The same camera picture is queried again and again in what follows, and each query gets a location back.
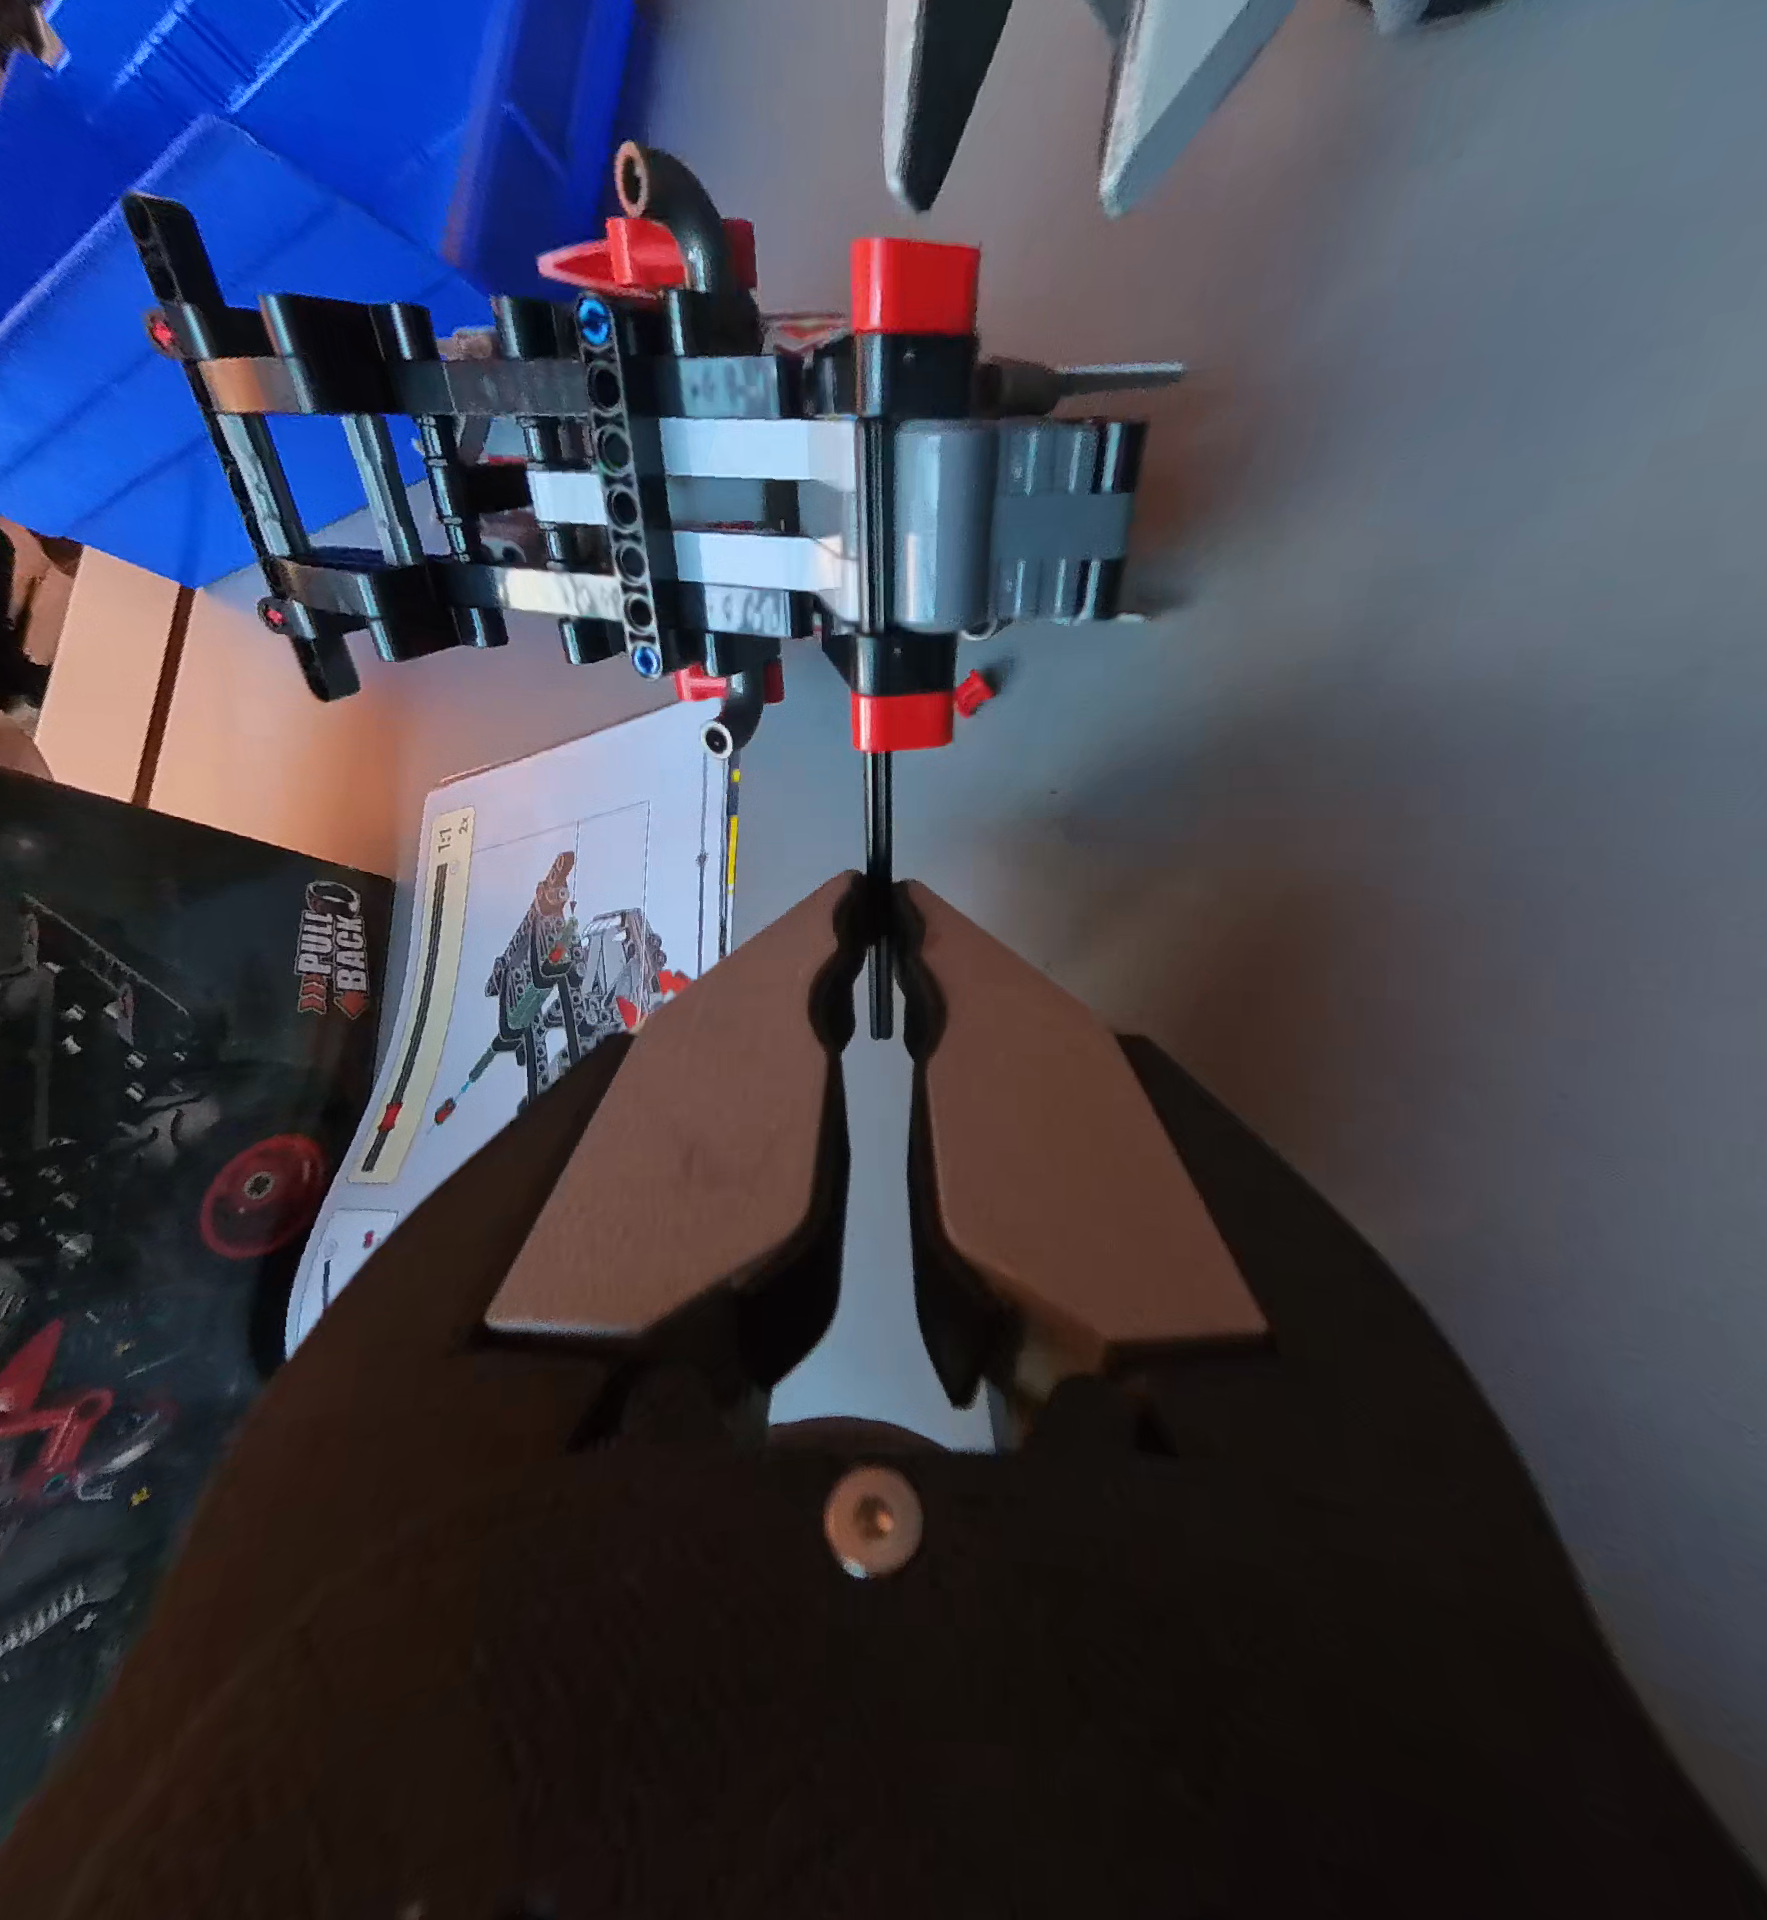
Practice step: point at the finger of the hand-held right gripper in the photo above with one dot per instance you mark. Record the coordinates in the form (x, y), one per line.
(1183, 91)
(919, 91)

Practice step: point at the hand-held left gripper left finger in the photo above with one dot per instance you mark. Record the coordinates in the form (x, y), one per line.
(673, 1170)

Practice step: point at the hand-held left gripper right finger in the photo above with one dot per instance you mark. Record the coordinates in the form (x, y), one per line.
(1093, 1184)

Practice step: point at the black lego axle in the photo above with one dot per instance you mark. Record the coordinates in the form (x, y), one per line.
(879, 840)

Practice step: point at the black grey lego truck model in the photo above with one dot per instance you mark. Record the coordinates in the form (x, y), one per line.
(733, 451)

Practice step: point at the black toy set box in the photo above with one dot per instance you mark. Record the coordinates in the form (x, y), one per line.
(72, 1050)

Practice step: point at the open instruction booklet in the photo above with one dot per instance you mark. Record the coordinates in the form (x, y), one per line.
(597, 840)

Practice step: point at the blue plastic bin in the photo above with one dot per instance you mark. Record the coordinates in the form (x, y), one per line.
(298, 120)

